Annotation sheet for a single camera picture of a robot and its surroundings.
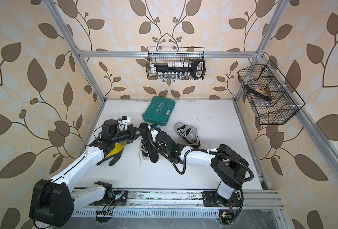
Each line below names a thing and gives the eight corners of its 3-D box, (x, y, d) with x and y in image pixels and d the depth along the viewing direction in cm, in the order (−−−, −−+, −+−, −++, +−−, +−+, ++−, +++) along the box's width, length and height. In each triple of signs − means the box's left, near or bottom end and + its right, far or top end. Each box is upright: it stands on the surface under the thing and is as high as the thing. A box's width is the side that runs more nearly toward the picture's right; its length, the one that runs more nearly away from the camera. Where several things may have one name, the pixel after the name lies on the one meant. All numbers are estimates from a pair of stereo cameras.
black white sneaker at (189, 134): (191, 152, 93) (192, 146, 86) (173, 131, 103) (173, 124, 97) (204, 142, 97) (206, 136, 91) (185, 123, 107) (186, 117, 101)
